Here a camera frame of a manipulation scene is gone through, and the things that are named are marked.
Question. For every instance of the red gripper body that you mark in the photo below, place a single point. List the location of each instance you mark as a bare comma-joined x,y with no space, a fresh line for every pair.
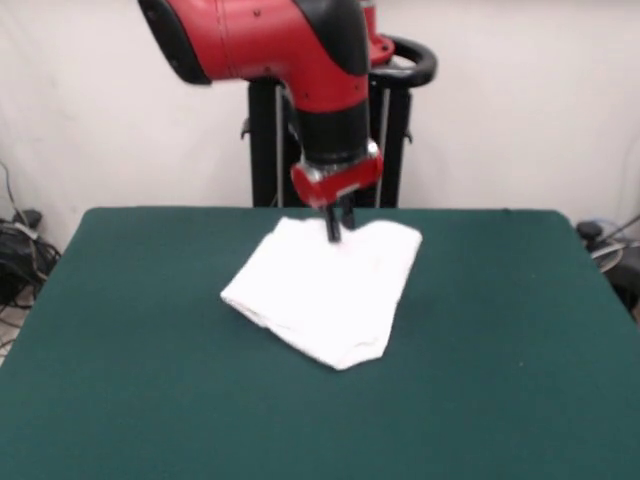
340,180

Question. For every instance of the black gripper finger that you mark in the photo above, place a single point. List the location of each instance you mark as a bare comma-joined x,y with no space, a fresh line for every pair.
348,215
334,225

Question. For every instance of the white towel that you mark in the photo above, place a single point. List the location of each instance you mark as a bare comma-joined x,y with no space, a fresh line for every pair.
325,300

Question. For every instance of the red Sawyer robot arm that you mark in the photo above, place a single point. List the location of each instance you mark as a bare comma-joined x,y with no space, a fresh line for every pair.
260,40

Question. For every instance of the dark green table cloth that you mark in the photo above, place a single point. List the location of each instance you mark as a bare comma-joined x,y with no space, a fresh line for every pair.
150,350

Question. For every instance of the black power adapter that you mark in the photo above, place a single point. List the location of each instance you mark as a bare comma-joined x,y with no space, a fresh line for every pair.
30,217

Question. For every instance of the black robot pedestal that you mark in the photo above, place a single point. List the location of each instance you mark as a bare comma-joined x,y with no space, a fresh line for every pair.
265,150

